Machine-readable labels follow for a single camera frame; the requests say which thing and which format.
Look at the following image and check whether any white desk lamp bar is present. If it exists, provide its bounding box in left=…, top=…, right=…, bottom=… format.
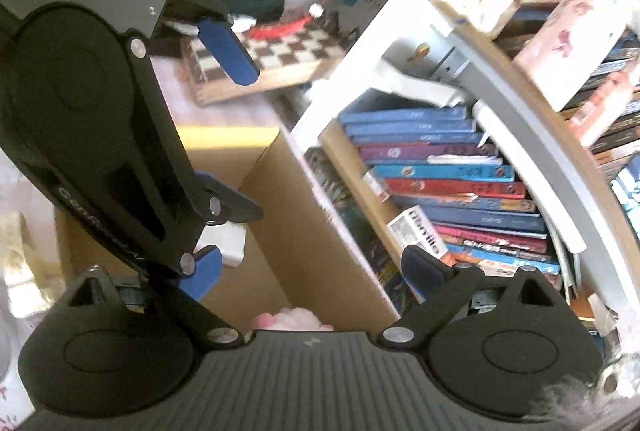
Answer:
left=472, top=100, right=587, bottom=253

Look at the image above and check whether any yellow cardboard box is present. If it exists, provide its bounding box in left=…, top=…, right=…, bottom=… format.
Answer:
left=53, top=124, right=402, bottom=337

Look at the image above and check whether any row of books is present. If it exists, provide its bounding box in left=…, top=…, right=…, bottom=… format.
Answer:
left=337, top=105, right=562, bottom=287

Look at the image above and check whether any red tassel ornament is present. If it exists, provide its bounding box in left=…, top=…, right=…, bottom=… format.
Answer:
left=244, top=3, right=324, bottom=40

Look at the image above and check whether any white foam block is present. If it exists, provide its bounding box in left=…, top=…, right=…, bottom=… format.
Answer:
left=194, top=222, right=246, bottom=267

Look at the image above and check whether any pink plush toy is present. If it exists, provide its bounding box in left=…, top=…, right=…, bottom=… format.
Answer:
left=252, top=307, right=333, bottom=331

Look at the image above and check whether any wooden chess board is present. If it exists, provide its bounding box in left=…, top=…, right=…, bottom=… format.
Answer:
left=180, top=21, right=345, bottom=106

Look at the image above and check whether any white and orange box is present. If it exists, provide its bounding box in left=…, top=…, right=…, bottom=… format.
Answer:
left=387, top=206, right=456, bottom=266

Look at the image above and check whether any pink checkered table mat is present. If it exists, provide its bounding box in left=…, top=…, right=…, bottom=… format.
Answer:
left=1, top=58, right=281, bottom=277

